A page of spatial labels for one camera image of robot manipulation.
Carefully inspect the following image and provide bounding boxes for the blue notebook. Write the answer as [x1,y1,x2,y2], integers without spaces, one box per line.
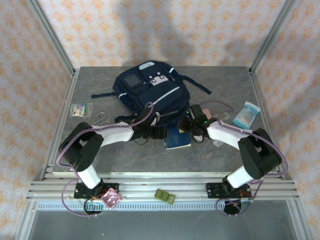
[164,126,192,150]

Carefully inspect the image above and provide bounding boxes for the navy blue backpack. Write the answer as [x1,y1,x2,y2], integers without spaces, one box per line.
[91,59,213,128]

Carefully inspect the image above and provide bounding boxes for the blue white tissue pack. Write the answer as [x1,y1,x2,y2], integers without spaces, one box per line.
[232,101,262,130]

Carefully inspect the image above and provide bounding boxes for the green block strip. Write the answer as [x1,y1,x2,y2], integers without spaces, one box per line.
[154,188,177,205]

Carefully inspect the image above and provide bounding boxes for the green white sticker packet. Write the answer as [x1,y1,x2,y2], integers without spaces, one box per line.
[69,102,94,118]

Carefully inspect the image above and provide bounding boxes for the pink square tag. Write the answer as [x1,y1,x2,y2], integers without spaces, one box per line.
[100,188,122,209]

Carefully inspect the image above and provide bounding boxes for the aluminium mounting rail beams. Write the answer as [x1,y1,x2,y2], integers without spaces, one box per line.
[26,171,300,201]

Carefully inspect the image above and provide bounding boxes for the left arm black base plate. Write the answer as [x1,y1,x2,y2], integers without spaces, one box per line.
[73,183,120,200]

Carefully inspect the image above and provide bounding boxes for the aluminium table side rail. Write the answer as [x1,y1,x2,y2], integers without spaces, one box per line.
[248,69,286,181]
[39,69,81,181]

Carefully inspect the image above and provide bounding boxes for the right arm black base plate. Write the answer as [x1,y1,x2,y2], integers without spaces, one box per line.
[205,182,251,199]

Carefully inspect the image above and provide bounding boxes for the grey slotted cable duct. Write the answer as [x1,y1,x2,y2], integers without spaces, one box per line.
[36,201,252,211]

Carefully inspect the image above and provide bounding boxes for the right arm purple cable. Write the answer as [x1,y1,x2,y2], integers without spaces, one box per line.
[197,99,288,217]

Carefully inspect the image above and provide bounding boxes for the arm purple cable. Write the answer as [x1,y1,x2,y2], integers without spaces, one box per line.
[56,101,155,218]
[197,99,288,217]

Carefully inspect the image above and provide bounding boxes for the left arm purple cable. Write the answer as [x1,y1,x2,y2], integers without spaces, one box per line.
[56,101,155,218]

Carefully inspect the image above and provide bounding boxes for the aluminium frame post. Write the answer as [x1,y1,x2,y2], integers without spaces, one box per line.
[26,0,77,76]
[249,0,300,75]

